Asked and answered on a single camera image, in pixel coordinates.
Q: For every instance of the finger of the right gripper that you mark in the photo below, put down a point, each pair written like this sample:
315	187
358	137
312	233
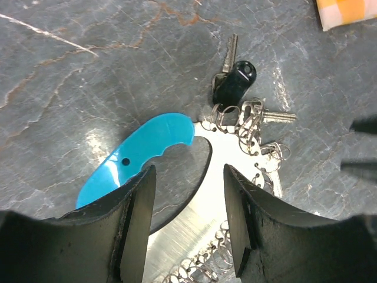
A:
364	125
363	169

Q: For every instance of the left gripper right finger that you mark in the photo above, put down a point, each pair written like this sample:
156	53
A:
273	241

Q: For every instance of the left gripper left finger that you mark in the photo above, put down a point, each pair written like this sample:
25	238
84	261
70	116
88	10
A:
105	241

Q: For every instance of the orange checkered cloth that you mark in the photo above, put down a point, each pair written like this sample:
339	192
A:
334	13

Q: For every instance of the black key fob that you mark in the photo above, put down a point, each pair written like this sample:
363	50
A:
234	86

